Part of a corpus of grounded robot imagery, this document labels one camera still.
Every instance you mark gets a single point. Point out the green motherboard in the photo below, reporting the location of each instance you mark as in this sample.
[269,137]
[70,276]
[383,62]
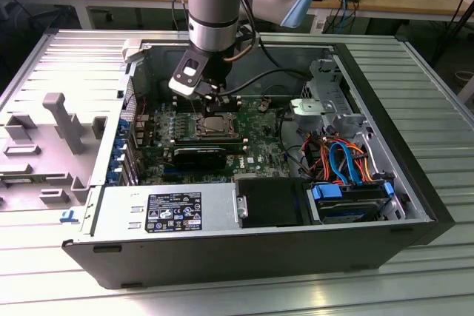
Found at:
[259,146]

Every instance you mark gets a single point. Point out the silver metal bracket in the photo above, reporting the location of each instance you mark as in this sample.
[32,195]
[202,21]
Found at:
[307,109]

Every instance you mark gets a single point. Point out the silver metal latch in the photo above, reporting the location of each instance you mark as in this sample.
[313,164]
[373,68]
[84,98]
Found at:
[242,206]

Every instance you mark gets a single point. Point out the coin battery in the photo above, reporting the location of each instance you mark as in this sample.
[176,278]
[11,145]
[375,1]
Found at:
[263,105]

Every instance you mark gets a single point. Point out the hard disk in blue carrier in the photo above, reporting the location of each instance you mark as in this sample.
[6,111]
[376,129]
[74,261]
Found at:
[326,193]

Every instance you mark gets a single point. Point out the gray parts rack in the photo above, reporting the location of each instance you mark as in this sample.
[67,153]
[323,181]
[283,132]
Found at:
[37,153]

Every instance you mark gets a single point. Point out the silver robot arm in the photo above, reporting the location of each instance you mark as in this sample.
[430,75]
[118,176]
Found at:
[213,16]

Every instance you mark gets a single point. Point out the thin metal locking lever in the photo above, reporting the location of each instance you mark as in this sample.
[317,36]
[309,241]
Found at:
[193,106]

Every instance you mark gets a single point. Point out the pale gray case latch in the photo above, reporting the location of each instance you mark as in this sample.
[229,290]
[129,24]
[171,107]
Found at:
[131,49]

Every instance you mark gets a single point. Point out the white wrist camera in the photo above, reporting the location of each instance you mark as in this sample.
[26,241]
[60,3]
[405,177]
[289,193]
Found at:
[181,86]

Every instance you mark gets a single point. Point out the silver power supply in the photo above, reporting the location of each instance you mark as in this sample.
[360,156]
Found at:
[118,212]

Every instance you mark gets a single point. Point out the silver CPU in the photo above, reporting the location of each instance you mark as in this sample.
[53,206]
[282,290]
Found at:
[215,125]

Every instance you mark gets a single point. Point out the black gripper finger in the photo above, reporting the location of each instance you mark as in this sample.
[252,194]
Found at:
[210,107]
[223,103]

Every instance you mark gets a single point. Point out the CPU socket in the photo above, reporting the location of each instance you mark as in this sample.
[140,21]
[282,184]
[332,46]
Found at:
[197,131]

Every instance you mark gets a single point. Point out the black graphics card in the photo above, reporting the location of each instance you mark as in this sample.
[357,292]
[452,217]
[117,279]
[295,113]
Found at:
[200,158]

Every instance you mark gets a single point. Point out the black PC case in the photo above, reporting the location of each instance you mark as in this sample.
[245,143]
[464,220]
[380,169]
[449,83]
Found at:
[222,257]

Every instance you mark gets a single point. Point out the green RAM stick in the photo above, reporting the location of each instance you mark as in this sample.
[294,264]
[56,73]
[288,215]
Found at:
[18,180]

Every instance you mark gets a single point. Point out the small blue plastic clip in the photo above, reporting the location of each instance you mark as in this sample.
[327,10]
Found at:
[68,216]

